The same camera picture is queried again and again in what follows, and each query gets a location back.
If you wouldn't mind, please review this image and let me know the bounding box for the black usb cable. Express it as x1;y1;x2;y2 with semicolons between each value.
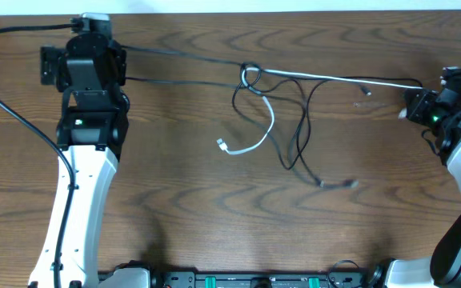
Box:
120;43;423;190

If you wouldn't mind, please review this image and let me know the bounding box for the white usb cable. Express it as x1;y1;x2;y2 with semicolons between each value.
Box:
216;66;426;156

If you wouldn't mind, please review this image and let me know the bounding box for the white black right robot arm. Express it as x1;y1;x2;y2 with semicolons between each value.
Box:
368;67;461;287

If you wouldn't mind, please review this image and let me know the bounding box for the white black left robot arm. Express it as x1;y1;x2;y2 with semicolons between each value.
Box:
28;32;130;287

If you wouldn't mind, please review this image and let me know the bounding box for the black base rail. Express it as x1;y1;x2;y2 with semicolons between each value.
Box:
98;261;375;288

